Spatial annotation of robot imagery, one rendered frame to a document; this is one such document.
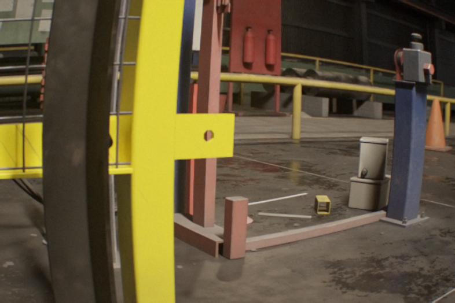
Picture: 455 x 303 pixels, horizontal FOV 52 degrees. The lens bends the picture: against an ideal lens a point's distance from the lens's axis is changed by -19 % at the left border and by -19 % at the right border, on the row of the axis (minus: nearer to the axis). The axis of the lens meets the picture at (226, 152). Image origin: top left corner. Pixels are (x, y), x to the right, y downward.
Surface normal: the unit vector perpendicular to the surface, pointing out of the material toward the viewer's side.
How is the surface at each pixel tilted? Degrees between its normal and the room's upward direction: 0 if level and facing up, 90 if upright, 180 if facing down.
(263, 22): 90
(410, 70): 90
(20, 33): 90
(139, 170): 90
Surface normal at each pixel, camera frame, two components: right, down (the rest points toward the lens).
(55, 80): 0.56, 0.13
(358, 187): -0.56, 0.08
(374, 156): -0.33, 0.11
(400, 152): -0.83, 0.04
